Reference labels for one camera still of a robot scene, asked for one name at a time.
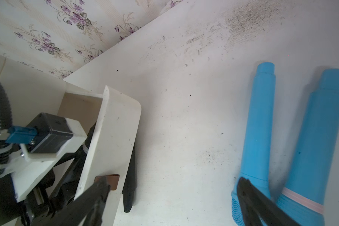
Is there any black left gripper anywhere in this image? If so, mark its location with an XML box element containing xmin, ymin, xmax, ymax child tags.
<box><xmin>0</xmin><ymin>154</ymin><xmax>82</xmax><ymax>226</ymax></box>

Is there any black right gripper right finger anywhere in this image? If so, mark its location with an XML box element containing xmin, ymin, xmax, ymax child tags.
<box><xmin>236</xmin><ymin>177</ymin><xmax>299</xmax><ymax>226</ymax></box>

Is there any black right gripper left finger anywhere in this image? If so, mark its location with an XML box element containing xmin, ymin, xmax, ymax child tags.
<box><xmin>45</xmin><ymin>177</ymin><xmax>111</xmax><ymax>226</ymax></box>

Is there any black toy microphone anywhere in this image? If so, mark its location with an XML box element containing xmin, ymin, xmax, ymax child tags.
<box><xmin>50</xmin><ymin>123</ymin><xmax>96</xmax><ymax>201</ymax></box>
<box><xmin>122</xmin><ymin>146</ymin><xmax>137</xmax><ymax>213</ymax></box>

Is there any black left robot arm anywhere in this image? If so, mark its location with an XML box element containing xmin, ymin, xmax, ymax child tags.
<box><xmin>0</xmin><ymin>83</ymin><xmax>87</xmax><ymax>226</ymax></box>

